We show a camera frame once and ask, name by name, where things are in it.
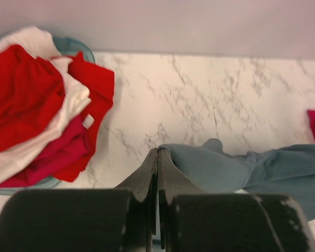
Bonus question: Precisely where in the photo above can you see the white t shirt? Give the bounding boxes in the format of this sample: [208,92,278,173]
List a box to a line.
[0,26,91,184]

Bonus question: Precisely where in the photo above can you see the teal laundry basket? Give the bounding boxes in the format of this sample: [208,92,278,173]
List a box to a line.
[0,36,95,196]

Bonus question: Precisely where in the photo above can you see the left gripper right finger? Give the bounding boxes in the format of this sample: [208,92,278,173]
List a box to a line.
[157,149,204,249]

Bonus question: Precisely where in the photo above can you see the magenta t shirt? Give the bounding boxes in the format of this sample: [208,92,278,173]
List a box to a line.
[0,115,90,189]

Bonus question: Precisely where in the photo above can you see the grey-blue t shirt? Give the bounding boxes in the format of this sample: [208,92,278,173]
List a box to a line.
[159,139,315,221]

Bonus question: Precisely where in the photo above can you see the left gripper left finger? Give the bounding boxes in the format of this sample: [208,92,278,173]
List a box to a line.
[115,148,158,251]

